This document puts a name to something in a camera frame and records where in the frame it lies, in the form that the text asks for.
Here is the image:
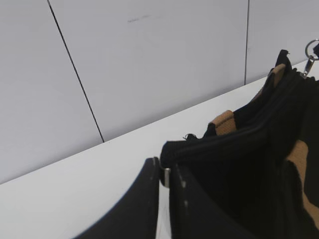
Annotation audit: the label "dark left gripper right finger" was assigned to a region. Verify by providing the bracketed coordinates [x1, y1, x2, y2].
[313, 44, 319, 55]

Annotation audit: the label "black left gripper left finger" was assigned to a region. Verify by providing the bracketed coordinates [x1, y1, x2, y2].
[77, 157, 160, 239]

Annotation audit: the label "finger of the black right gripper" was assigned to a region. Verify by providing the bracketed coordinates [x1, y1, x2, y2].
[170, 165, 251, 239]

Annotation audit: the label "silver zipper pull with ring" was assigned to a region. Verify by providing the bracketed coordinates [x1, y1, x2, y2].
[300, 38, 319, 79]

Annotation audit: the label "black tote bag tan handles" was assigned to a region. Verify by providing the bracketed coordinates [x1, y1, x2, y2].
[160, 50, 319, 239]

